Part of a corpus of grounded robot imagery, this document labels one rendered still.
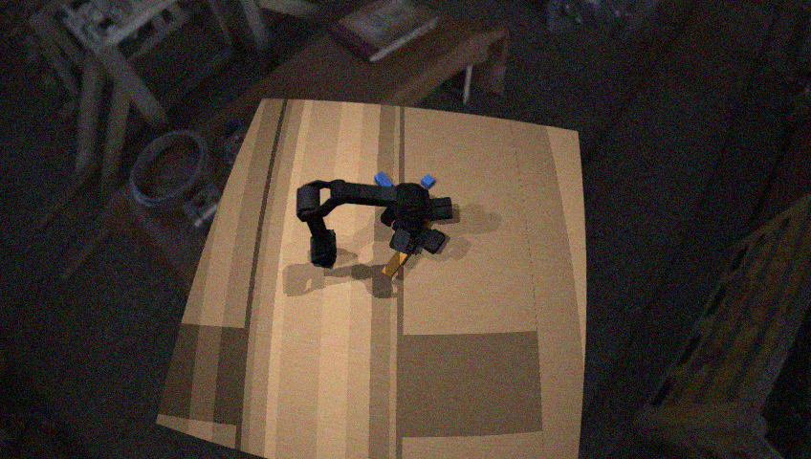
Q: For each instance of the blue rectangular block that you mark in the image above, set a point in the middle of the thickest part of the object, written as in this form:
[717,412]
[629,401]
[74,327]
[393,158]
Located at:
[382,180]

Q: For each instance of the small blue block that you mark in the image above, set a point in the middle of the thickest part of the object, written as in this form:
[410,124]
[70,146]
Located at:
[428,181]

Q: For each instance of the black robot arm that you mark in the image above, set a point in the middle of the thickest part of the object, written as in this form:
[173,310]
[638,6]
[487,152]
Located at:
[409,200]

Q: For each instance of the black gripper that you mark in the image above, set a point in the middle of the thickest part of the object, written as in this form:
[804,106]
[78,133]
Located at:
[430,240]

